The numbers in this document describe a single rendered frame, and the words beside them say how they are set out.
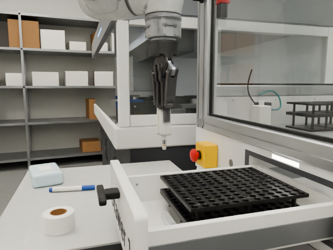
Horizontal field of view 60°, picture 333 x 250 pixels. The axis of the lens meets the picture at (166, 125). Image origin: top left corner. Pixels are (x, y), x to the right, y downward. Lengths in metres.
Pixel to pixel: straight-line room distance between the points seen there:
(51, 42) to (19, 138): 1.47
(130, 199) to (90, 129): 4.29
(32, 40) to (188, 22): 3.03
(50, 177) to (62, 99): 3.62
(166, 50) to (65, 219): 0.45
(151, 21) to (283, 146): 0.41
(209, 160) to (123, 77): 0.60
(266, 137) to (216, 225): 0.30
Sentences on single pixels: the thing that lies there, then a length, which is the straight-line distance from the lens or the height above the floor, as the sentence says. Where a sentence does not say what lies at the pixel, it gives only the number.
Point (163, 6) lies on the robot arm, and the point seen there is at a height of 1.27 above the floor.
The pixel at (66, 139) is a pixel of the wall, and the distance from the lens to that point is 4.68.
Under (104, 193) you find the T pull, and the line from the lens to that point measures 0.50.
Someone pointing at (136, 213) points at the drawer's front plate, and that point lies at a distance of 0.38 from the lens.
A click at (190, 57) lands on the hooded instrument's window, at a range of 1.40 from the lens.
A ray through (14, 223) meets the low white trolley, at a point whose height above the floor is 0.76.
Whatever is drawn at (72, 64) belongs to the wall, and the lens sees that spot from 4.63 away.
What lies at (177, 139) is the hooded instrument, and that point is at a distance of 1.38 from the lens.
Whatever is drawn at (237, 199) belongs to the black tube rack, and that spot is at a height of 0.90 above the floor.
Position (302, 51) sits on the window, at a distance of 0.63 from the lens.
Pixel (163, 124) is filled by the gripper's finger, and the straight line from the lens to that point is 0.73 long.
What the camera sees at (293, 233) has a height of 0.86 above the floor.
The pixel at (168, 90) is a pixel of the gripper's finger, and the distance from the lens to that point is 0.69.
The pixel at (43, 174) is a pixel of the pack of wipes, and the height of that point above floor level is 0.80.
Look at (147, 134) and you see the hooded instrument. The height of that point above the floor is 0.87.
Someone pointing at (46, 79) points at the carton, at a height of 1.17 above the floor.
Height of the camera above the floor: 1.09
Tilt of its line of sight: 8 degrees down
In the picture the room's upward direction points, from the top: straight up
